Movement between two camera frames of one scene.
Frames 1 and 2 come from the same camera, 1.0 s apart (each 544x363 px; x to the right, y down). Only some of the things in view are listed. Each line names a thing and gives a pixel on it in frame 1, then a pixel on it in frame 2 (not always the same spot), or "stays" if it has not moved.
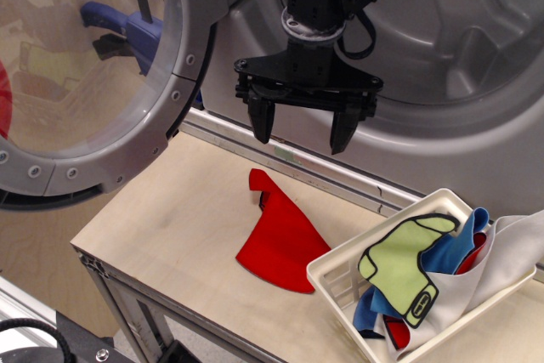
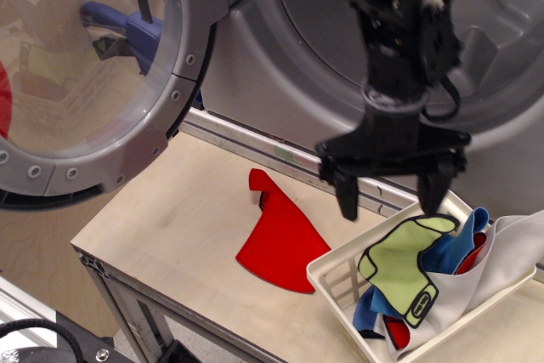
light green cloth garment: [393, 263] stays
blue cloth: [440, 256] stays
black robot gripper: [308, 74] -> [392, 142]
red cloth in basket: [398, 330] stays
